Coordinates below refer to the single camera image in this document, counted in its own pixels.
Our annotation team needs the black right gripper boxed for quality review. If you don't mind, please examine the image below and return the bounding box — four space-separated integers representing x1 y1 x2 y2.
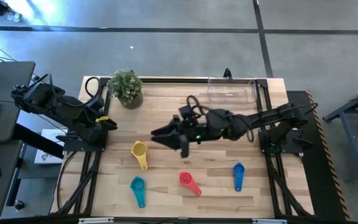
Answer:
150 114 211 159

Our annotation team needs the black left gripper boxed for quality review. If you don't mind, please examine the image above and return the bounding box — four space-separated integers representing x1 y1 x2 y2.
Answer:
82 115 118 141

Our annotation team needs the yellow measuring cup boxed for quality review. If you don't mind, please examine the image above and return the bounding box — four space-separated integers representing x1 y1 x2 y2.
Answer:
131 140 149 171

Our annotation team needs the red measuring cup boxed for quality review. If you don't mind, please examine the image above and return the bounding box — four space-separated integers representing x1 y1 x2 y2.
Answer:
179 171 203 197

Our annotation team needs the teal measuring cup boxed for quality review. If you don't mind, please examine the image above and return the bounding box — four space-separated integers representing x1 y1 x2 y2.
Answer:
129 175 147 208

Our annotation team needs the blue measuring cup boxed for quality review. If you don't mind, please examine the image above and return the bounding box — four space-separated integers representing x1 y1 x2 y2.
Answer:
232 162 246 192

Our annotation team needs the clear plastic basket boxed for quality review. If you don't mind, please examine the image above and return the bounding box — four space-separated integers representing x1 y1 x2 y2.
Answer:
208 77 257 105

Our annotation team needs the potted plant in striped pot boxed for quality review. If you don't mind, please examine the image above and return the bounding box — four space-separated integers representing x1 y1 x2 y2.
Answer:
106 68 145 110

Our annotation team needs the white booklet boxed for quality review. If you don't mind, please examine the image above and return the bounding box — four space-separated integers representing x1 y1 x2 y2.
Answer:
34 129 70 165

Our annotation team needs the black desk leg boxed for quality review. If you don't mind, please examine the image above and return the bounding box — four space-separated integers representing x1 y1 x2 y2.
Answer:
11 123 65 159

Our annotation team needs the black mat with hazard stripe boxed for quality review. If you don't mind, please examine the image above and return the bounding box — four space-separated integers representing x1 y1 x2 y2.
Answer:
286 90 351 222

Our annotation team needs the blue-grey metal cart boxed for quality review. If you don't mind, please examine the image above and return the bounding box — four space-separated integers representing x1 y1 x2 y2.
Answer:
323 81 358 181

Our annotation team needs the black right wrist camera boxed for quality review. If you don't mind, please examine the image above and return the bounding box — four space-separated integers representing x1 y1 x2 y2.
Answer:
178 105 196 121

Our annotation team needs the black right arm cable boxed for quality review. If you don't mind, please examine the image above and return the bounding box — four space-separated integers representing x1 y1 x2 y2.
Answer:
186 95 319 144

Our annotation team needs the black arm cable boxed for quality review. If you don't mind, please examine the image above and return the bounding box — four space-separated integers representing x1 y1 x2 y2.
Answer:
84 76 105 103
186 95 319 144

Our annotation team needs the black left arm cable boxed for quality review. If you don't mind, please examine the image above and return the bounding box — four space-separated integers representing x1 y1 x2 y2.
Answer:
84 76 105 103

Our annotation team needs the black aluminium table frame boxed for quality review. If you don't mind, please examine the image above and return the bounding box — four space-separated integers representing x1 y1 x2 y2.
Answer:
50 76 315 218

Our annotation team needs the white metal bracket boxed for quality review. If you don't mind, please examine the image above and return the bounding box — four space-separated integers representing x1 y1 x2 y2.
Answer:
78 217 114 224
252 218 288 224

